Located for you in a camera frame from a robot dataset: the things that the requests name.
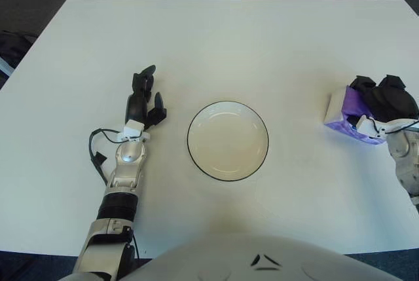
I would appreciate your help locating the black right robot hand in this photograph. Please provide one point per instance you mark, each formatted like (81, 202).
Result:
(393, 101)

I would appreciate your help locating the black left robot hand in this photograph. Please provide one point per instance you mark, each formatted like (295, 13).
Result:
(137, 105)

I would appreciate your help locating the purple tissue paper pack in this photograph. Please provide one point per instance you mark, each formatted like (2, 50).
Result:
(335, 107)

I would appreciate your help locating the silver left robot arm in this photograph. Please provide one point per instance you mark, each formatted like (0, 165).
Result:
(127, 156)

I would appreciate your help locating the white plate with black rim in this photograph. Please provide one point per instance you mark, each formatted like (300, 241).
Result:
(228, 141)

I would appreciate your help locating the black bag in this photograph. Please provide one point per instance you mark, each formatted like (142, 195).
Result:
(14, 45)

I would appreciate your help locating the white flat strip object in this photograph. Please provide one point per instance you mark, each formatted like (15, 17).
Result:
(4, 68)

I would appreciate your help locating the grey robot torso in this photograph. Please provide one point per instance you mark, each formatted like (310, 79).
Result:
(235, 259)

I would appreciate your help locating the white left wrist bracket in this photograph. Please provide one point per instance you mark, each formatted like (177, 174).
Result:
(132, 127)

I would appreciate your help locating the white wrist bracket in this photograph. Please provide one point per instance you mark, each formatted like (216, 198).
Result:
(366, 124)
(132, 127)

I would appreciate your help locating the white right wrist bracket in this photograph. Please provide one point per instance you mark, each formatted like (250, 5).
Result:
(366, 124)

